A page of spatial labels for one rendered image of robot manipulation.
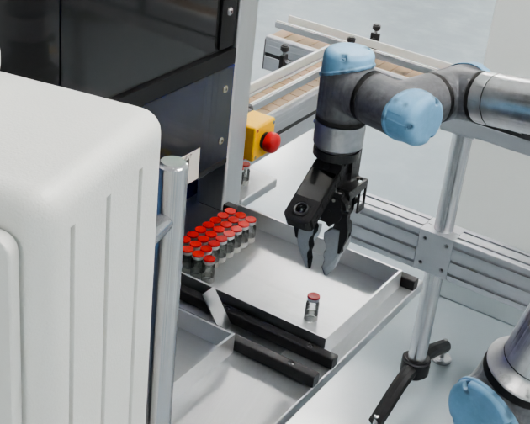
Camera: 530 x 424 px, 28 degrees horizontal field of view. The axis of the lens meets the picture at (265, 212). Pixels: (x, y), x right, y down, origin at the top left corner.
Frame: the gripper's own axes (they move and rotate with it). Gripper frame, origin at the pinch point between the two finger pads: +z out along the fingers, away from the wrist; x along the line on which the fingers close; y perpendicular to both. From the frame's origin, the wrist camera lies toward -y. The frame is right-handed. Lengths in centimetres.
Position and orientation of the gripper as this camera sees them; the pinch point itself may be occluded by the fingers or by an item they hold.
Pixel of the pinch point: (315, 266)
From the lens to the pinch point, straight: 165.5
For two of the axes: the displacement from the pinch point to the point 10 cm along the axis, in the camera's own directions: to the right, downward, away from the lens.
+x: -8.4, -3.2, 4.4
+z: -0.8, 8.7, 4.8
